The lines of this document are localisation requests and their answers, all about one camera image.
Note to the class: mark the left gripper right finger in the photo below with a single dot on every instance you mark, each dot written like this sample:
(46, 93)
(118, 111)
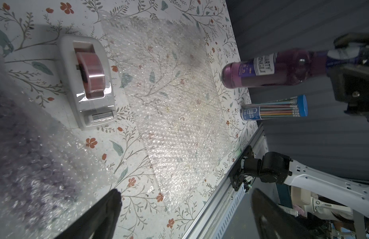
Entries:
(272, 222)

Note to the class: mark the white ventilated cable duct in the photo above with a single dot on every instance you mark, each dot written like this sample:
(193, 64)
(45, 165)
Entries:
(228, 208)

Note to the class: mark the dark purple labelled bottle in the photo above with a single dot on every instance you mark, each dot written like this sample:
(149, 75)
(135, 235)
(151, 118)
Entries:
(36, 182)

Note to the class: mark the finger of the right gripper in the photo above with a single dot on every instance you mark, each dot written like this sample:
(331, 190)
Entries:
(353, 37)

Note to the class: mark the white tape dispenser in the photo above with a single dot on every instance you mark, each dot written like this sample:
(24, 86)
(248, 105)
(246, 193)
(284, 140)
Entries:
(84, 70)

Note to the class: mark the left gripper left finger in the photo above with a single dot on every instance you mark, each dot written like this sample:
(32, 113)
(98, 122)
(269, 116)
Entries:
(99, 222)

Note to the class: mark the aluminium front rail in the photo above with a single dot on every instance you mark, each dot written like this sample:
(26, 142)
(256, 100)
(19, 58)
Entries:
(205, 223)

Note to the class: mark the blue-lid pencil jar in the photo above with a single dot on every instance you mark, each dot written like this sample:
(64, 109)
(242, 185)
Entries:
(292, 107)

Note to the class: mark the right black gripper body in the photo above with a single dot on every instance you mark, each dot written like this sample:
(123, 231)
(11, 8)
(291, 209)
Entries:
(351, 86)

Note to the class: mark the purple liquid glass bottle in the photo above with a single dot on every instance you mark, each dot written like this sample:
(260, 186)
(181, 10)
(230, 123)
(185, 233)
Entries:
(286, 68)

